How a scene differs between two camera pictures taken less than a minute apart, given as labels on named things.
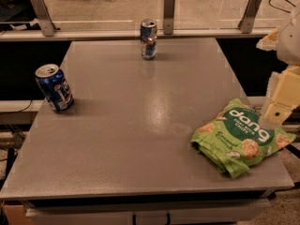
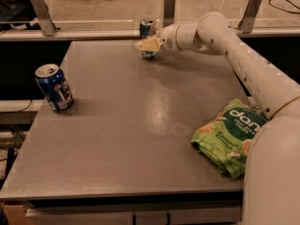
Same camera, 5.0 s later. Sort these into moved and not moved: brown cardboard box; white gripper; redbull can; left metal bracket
Moved: white gripper
Not moved: redbull can; brown cardboard box; left metal bracket
